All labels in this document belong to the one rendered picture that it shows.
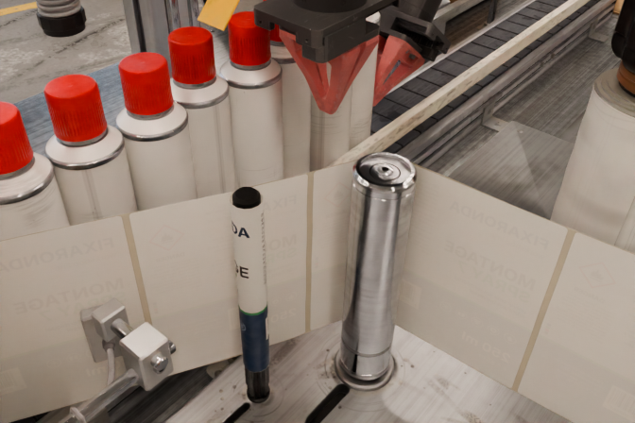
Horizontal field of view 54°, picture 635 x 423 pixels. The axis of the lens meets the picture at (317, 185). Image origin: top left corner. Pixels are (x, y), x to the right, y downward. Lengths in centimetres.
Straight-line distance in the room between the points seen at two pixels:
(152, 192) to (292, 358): 17
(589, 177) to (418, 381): 20
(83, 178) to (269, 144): 17
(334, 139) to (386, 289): 25
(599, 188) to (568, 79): 55
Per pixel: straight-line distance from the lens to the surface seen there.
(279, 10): 47
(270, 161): 55
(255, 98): 51
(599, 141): 50
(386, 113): 79
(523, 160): 74
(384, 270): 39
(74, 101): 42
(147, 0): 61
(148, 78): 44
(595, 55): 116
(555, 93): 101
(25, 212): 43
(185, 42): 47
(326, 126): 62
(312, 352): 50
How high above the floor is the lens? 128
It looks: 38 degrees down
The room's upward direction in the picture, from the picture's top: 2 degrees clockwise
